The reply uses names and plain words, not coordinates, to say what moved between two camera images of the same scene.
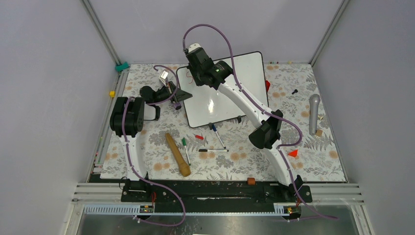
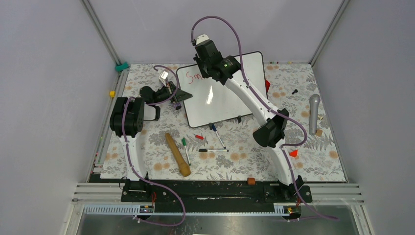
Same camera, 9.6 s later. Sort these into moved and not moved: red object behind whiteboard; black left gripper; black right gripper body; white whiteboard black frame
Moved: black right gripper body
Not moved: black left gripper; white whiteboard black frame; red object behind whiteboard
